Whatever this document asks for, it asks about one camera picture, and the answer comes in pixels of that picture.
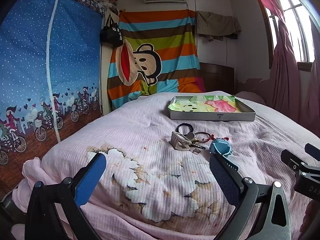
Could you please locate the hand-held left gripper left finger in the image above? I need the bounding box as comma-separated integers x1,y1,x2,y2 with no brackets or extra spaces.
25,152,107,240

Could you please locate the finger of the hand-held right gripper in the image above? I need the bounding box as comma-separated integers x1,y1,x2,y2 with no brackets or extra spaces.
280,149,310,178
304,143,320,157

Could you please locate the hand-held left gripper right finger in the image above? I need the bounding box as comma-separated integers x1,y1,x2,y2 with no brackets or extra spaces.
209,154,292,240

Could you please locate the light blue wrist watch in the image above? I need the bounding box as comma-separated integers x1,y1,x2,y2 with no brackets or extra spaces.
209,138,233,157

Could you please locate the metal belt buckle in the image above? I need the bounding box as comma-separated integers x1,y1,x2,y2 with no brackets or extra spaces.
169,131,196,151

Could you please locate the grey shallow tray box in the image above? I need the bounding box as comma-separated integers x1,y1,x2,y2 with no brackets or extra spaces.
167,95,256,122

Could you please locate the pink curtain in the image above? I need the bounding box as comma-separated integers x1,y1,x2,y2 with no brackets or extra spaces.
300,17,320,140
250,0,302,128

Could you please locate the pink quilted bedspread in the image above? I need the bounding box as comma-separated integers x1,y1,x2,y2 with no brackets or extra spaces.
10,91,320,240

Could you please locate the colourful painted paper lining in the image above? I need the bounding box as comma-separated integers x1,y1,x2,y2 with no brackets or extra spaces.
169,95,237,113

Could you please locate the pink pillow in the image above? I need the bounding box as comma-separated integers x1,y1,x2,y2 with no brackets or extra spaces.
235,91,267,105

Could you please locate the dark wooden headboard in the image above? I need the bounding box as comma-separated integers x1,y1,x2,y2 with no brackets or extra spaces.
200,62,235,95

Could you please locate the blue printed fabric wardrobe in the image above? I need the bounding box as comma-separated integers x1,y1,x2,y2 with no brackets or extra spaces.
0,0,105,165

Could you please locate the striped monkey print sheet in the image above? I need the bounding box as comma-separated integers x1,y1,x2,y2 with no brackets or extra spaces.
107,9,207,110

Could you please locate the black hanging bag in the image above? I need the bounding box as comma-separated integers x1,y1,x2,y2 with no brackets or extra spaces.
100,15,123,47

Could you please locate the khaki hanging garment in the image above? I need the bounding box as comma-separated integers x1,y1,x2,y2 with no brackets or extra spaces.
196,11,242,42

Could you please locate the brown hair tie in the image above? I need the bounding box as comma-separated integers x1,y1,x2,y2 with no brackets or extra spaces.
194,131,213,144

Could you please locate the black hair tie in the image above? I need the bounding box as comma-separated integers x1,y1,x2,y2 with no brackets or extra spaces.
178,123,194,133

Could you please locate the window with white frame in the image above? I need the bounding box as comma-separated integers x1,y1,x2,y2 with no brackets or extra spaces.
265,0,320,64

